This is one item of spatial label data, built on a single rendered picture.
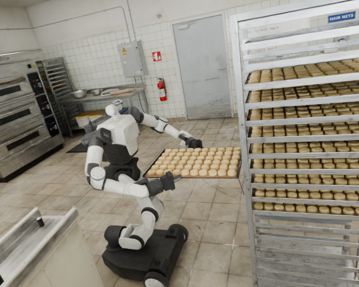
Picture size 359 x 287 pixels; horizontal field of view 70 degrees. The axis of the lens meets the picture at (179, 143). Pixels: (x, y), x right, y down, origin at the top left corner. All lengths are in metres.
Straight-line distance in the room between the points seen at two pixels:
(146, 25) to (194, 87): 1.60
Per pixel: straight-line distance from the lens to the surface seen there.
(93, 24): 6.48
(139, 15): 5.91
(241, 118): 1.29
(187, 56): 5.63
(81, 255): 1.87
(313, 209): 1.62
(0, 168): 5.22
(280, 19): 1.24
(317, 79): 1.28
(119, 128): 1.71
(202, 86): 5.65
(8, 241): 1.86
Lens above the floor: 1.77
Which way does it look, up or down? 22 degrees down
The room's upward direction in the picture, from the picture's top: 10 degrees counter-clockwise
